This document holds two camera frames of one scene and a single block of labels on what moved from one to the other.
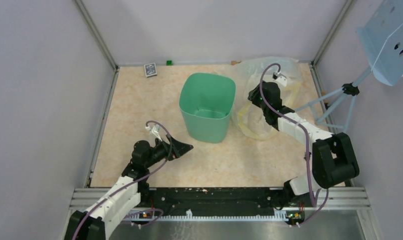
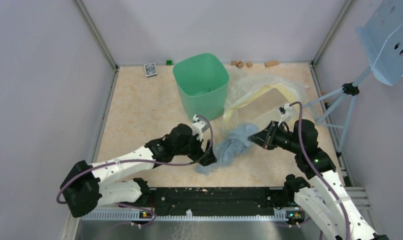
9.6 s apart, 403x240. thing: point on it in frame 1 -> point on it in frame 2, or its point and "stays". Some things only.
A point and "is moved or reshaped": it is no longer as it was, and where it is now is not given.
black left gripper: [180, 148] -> [206, 159]
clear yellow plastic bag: [247, 74] is moved or reshaped
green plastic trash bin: [207, 101] is moved or reshaped
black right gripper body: [256, 100] -> [281, 138]
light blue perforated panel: [387, 40] stays
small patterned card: [150, 69] stays
